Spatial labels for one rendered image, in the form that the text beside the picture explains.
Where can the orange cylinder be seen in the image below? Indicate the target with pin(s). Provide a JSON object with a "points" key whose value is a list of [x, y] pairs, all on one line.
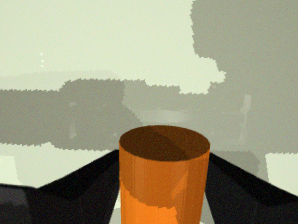
{"points": [[162, 171]]}

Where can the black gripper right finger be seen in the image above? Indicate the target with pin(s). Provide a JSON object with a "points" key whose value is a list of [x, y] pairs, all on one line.
{"points": [[239, 197]]}

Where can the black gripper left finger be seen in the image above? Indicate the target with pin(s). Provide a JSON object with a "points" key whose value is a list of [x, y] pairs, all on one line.
{"points": [[85, 196]]}

